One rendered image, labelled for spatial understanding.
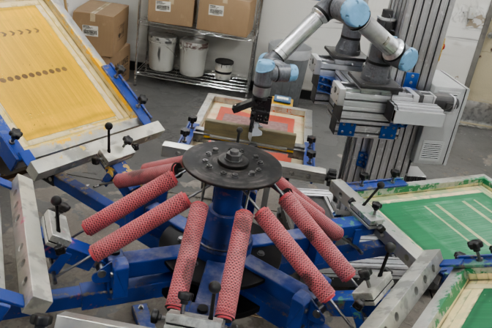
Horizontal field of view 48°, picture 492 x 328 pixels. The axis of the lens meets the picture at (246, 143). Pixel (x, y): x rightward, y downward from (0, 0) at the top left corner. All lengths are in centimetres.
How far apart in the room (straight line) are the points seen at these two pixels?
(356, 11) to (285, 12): 367
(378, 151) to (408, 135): 19
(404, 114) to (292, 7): 343
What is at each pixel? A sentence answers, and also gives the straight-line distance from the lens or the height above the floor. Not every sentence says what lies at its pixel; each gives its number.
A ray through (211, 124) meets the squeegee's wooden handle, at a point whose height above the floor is 109.
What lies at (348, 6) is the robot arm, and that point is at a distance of 242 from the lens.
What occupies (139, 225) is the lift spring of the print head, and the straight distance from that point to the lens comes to 154.
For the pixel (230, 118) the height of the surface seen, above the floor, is 96.
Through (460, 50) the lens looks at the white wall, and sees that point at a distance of 636.
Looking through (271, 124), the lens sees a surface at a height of 96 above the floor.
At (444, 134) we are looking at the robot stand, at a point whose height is 96.
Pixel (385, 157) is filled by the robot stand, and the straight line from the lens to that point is 327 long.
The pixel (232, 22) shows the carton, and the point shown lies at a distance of 565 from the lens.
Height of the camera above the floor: 203
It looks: 24 degrees down
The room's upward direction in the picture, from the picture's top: 9 degrees clockwise
